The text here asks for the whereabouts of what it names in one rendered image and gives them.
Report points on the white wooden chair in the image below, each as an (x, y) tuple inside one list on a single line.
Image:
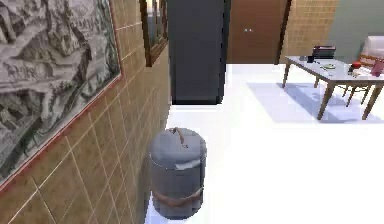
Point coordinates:
[(368, 56)]

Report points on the dark grey fridge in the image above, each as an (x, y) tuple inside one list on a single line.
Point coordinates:
[(196, 50)]

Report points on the grey round bin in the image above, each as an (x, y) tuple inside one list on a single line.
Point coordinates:
[(176, 176)]

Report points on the brown framed picture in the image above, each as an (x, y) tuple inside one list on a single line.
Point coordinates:
[(155, 30)]

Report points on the brown room door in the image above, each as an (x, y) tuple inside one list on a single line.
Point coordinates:
[(255, 33)]

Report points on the black cup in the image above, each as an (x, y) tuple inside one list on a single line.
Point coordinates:
[(310, 59)]

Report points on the green plate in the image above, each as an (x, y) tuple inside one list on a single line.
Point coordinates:
[(328, 66)]

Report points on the grey landscape framed picture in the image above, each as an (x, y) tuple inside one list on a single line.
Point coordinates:
[(50, 80)]

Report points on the grey top wooden table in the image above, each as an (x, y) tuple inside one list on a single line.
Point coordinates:
[(336, 75)]

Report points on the red round object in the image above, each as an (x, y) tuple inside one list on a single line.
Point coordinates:
[(356, 64)]

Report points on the pink box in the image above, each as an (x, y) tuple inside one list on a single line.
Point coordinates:
[(378, 68)]

